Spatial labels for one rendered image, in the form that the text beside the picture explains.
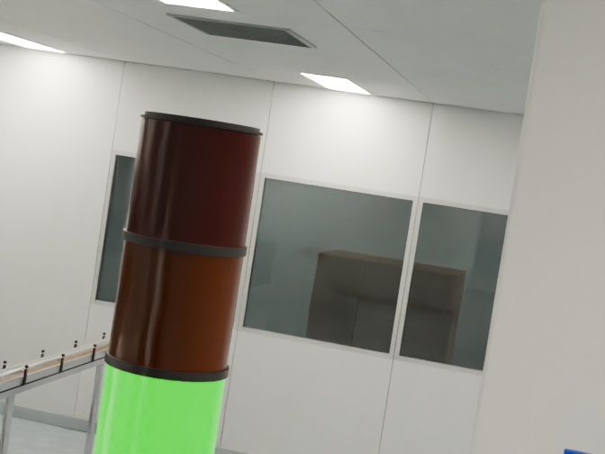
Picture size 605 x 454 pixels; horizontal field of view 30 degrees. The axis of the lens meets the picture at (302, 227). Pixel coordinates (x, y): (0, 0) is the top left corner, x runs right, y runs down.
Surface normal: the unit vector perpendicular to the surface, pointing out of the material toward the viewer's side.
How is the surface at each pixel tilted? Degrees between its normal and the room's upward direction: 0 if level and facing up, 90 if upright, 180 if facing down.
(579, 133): 90
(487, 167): 90
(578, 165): 90
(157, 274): 90
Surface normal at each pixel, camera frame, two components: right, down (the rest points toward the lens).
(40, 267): -0.22, 0.02
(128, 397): -0.44, -0.02
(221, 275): 0.71, 0.15
